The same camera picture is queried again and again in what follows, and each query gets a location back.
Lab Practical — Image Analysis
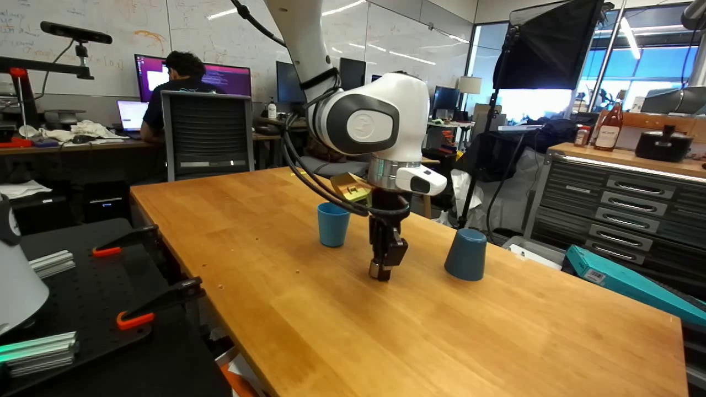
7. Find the white crumpled cloth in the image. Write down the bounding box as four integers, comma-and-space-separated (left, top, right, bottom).
15, 116, 127, 148

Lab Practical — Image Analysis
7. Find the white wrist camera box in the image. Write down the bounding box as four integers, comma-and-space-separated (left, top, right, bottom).
395, 164, 450, 198

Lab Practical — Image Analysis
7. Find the purple screen monitor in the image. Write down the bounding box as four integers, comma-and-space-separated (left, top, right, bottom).
201, 62, 254, 99
132, 51, 172, 104

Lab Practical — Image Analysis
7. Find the red liquid bottle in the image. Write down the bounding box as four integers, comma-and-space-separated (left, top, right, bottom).
589, 102, 627, 155

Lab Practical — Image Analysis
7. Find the aluminium extrusion piece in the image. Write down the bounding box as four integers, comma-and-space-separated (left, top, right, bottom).
0, 329, 80, 379
27, 246, 78, 281

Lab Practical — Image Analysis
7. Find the orange handled black clamp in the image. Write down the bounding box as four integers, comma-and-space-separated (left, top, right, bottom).
91, 224, 161, 260
113, 276, 206, 332

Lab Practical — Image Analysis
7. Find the light blue plastic cup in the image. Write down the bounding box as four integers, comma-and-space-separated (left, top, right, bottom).
315, 201, 354, 249

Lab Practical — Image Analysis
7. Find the black camera on stand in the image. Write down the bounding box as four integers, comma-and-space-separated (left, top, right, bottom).
38, 17, 118, 81

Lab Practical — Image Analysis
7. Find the grey drawer tool cabinet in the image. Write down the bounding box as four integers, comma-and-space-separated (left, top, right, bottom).
523, 142, 706, 300

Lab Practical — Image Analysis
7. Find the dark blue plastic cup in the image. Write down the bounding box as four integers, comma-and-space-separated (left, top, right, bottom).
441, 227, 491, 283

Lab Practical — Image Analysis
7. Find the yellow green box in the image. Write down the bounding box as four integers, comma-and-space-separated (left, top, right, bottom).
329, 170, 375, 204

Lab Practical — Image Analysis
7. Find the small jar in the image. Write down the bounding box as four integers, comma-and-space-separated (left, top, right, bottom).
572, 121, 597, 149

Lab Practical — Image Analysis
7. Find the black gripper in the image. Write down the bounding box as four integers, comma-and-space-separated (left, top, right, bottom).
366, 188, 413, 277

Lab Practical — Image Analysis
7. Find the black softbox light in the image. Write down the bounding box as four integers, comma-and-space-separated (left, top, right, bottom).
492, 0, 607, 93

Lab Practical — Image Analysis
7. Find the white lamp shade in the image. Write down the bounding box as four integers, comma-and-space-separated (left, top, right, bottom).
0, 241, 51, 337

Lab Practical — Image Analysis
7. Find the black perforated board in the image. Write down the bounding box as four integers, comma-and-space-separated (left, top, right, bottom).
0, 215, 231, 397

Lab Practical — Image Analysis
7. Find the small white table lamp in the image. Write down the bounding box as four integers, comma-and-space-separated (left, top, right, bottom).
454, 72, 485, 96

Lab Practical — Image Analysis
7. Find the dark computer monitor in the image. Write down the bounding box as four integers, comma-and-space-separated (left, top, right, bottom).
337, 56, 369, 93
274, 60, 309, 105

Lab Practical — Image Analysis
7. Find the open laptop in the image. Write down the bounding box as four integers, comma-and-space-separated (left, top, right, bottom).
116, 96, 153, 137

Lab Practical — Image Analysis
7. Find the seated person dark shirt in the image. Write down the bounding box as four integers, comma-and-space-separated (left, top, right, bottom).
139, 48, 220, 144

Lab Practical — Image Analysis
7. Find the teal flat box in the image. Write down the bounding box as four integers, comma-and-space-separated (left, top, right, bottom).
563, 242, 706, 335

